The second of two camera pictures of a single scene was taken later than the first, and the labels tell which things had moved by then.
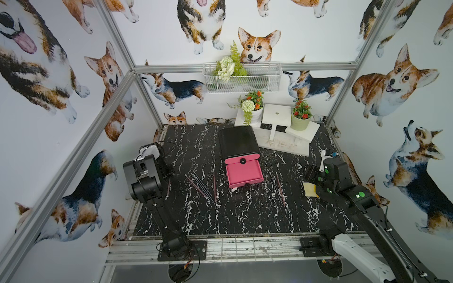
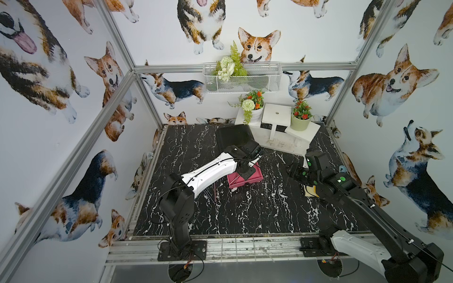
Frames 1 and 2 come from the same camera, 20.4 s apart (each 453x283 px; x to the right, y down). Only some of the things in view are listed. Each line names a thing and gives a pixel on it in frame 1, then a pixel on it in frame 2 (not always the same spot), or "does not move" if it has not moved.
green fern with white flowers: [229, 66] does not move
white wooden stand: [281, 136] does not move
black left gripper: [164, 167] to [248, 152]
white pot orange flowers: [252, 106] does not move
